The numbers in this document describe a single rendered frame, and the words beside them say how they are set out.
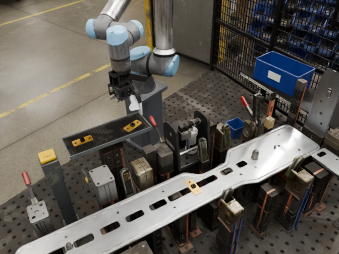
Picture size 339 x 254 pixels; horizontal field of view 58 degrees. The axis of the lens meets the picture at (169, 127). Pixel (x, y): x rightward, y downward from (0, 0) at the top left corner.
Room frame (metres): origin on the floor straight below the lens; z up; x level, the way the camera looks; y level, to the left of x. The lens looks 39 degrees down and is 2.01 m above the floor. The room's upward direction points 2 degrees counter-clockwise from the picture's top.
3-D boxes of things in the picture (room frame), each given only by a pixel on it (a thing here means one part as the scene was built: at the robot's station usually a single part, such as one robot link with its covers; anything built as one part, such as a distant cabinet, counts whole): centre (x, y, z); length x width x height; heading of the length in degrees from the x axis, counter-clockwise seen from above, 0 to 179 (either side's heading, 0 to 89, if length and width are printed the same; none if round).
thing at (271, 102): (1.27, -0.51, 0.95); 0.03 x 0.01 x 0.50; 119
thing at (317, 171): (0.96, -0.66, 0.84); 0.11 x 0.10 x 0.28; 29
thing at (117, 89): (1.06, 0.18, 1.40); 0.09 x 0.08 x 0.12; 137
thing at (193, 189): (0.86, -0.09, 1.01); 0.08 x 0.04 x 0.01; 29
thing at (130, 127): (1.08, 0.16, 1.17); 0.08 x 0.04 x 0.01; 138
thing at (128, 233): (0.84, -0.08, 1.00); 1.38 x 0.22 x 0.02; 119
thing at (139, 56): (1.51, 0.14, 1.27); 0.13 x 0.12 x 0.14; 69
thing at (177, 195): (0.81, -0.03, 0.84); 0.17 x 0.06 x 0.29; 29
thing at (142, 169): (0.91, 0.12, 0.89); 0.13 x 0.11 x 0.38; 29
